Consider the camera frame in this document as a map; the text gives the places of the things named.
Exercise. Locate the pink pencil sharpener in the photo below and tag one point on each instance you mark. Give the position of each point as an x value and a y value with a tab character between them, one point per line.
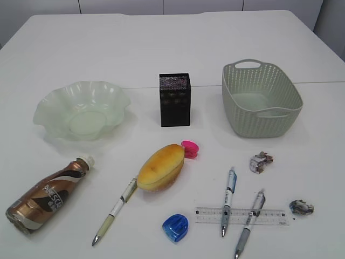
191	149

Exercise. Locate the yellow bread roll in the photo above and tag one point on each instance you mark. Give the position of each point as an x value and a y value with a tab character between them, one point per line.
162	169

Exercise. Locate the paper ball pink print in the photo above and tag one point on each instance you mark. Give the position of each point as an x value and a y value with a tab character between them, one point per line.
259	162

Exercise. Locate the grey paper ball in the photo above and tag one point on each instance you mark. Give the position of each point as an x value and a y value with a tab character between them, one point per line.
301	207

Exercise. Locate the brown Nescafe coffee bottle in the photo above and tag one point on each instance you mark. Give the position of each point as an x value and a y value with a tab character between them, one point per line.
33	209

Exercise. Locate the black mesh pen holder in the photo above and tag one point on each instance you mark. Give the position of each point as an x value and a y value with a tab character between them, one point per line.
175	99

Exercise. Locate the white pen beige grip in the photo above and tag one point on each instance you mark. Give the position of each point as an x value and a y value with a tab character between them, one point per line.
130	189

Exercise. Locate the white pen blue clip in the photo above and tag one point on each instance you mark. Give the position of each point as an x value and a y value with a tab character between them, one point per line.
231	184

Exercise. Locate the green plastic woven basket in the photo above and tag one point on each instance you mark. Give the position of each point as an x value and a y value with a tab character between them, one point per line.
259	102

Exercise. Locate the translucent green wavy plate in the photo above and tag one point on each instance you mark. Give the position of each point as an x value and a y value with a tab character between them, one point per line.
82	111

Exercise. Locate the blue pencil sharpener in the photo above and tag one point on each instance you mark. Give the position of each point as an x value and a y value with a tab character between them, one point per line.
176	227

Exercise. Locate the clear pen grey grip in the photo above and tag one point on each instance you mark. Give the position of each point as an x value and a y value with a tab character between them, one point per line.
251	219

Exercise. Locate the transparent plastic ruler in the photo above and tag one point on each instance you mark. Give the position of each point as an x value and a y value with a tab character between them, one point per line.
239	216

